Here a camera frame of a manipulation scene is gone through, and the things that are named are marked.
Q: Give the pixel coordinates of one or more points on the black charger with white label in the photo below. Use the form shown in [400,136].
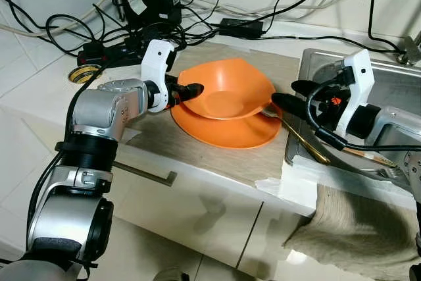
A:
[161,11]

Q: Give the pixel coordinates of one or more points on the white paper towel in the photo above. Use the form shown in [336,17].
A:
[296,185]

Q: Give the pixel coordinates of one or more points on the orange plastic plate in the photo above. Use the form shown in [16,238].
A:
[223,136]

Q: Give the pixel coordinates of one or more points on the white tape roll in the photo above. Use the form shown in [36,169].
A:
[74,74]

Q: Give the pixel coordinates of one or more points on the beige counter mat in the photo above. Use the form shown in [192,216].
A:
[217,162]

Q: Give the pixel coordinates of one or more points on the orange plastic bowl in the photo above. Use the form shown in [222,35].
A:
[230,90]

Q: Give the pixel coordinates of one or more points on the small black power adapter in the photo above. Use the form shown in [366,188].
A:
[241,28]

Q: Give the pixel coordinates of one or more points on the wooden chopstick with white band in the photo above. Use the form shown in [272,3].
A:
[368,157]

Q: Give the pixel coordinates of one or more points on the beige hanging towel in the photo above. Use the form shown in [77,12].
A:
[348,228]

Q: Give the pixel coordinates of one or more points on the stainless steel sink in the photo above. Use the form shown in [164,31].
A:
[395,83]

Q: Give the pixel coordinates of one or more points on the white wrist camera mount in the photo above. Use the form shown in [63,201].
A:
[158,60]
[360,70]

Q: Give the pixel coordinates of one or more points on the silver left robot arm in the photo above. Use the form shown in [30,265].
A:
[99,110]

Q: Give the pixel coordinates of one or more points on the narrow white cabinet door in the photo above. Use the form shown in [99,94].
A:
[276,241]

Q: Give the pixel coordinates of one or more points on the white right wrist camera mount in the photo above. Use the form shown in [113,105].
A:
[360,70]

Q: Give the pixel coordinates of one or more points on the metal faucet pipe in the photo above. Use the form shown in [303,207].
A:
[411,54]

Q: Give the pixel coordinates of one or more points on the wide white cabinet door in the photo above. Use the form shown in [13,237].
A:
[197,228]

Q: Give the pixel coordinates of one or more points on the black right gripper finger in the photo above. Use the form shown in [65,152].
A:
[309,88]
[294,105]

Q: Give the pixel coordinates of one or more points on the grey robot foot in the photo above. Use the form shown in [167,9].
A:
[172,274]

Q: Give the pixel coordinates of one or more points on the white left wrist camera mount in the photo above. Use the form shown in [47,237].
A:
[158,60]

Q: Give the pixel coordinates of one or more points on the black power strip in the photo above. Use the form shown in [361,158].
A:
[105,51]

